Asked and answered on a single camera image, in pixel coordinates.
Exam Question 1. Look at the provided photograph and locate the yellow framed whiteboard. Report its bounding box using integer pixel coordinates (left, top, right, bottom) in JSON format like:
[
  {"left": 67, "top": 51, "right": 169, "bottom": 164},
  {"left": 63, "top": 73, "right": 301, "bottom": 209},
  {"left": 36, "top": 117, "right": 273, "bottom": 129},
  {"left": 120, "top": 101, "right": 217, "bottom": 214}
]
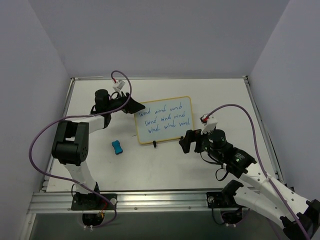
[{"left": 134, "top": 96, "right": 194, "bottom": 145}]

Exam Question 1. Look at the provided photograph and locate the blue whiteboard eraser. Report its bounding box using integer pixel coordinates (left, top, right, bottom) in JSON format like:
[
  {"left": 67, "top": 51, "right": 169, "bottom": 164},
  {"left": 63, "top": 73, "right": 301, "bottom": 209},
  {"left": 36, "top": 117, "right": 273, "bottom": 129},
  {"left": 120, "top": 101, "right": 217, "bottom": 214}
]
[{"left": 111, "top": 140, "right": 123, "bottom": 155}]

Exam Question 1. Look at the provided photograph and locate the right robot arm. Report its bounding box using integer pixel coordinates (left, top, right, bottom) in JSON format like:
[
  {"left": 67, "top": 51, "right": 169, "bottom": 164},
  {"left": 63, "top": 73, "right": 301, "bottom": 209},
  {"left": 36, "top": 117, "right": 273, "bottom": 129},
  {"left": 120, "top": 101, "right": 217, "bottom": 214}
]
[{"left": 179, "top": 129, "right": 320, "bottom": 240}]

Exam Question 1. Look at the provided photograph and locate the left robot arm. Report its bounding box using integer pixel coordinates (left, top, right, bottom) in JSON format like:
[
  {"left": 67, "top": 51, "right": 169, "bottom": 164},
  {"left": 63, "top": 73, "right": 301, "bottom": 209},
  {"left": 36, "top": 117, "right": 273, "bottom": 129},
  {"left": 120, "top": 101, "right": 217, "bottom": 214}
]
[{"left": 51, "top": 89, "right": 146, "bottom": 210}]

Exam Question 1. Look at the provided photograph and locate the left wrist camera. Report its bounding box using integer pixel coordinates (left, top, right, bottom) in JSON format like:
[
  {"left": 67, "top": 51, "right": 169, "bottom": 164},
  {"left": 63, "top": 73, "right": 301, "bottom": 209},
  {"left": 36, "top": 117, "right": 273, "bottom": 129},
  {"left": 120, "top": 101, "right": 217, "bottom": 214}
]
[{"left": 112, "top": 79, "right": 126, "bottom": 93}]

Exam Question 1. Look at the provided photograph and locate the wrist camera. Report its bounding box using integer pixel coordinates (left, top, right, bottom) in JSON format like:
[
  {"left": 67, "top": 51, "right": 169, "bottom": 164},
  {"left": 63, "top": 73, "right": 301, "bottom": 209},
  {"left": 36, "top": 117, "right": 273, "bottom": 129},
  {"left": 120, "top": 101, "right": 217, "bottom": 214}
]
[
  {"left": 112, "top": 79, "right": 126, "bottom": 93},
  {"left": 200, "top": 114, "right": 218, "bottom": 135}
]

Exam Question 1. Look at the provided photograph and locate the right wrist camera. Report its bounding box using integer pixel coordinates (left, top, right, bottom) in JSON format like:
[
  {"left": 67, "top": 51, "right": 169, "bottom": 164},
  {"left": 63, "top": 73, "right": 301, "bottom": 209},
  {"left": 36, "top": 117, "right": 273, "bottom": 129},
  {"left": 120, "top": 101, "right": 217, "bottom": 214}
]
[{"left": 200, "top": 114, "right": 218, "bottom": 135}]

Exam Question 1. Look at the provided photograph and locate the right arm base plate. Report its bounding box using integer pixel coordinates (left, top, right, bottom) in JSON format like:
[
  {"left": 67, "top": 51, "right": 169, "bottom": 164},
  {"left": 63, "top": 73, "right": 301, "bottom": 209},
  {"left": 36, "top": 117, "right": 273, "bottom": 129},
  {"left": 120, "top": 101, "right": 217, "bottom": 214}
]
[{"left": 206, "top": 191, "right": 242, "bottom": 209}]

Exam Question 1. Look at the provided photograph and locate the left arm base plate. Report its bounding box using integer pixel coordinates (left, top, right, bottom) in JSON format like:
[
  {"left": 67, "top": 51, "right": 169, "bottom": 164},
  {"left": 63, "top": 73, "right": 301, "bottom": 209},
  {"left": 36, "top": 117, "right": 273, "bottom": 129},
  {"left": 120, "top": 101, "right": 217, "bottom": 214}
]
[{"left": 71, "top": 192, "right": 114, "bottom": 211}]

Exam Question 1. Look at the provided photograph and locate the aluminium front rail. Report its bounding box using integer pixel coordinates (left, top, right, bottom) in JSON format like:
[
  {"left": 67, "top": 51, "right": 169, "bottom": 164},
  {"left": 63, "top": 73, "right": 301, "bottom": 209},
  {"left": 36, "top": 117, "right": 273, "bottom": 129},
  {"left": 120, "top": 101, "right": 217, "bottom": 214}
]
[{"left": 26, "top": 191, "right": 298, "bottom": 215}]

